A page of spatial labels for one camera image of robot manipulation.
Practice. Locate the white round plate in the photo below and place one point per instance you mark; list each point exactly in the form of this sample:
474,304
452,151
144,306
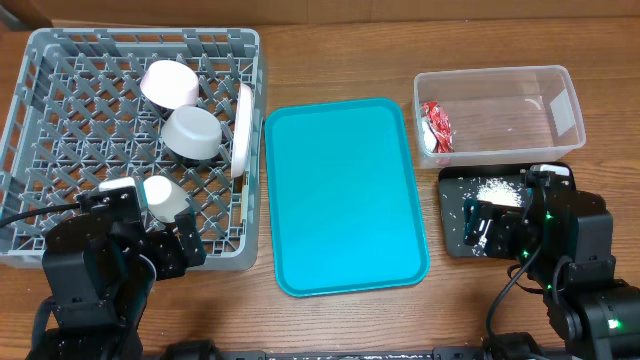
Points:
242,131

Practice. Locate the clear plastic bin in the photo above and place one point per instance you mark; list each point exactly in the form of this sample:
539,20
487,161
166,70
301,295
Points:
501,115

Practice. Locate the black rectangular tray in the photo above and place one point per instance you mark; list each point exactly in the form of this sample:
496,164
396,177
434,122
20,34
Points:
485,171

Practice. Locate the white tissue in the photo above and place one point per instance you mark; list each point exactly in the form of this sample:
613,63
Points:
429,139

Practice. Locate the pile of white rice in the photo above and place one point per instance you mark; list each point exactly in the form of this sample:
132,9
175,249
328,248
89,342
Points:
453,193

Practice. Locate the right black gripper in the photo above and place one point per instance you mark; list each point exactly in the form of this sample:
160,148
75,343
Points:
500,230

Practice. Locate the grey-green bowl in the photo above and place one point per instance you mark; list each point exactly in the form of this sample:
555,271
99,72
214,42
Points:
193,133

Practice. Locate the pink-white small bowl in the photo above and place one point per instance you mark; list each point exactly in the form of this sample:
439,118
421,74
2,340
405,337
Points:
170,84

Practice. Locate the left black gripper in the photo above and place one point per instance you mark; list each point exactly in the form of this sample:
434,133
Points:
166,245

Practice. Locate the grey dishwasher rack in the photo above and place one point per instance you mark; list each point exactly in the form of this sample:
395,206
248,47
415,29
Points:
78,117

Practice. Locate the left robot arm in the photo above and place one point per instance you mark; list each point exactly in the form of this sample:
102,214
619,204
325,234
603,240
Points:
101,269

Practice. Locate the white cylindrical cup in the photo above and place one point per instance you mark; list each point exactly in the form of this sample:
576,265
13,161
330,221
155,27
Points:
164,198

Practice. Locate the red snack wrapper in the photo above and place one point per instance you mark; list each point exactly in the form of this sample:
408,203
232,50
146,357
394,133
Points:
440,126

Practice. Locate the teal plastic tray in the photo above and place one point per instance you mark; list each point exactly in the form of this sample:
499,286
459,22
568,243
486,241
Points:
344,206

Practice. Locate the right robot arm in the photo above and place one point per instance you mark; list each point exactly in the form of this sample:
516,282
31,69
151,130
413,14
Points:
563,241

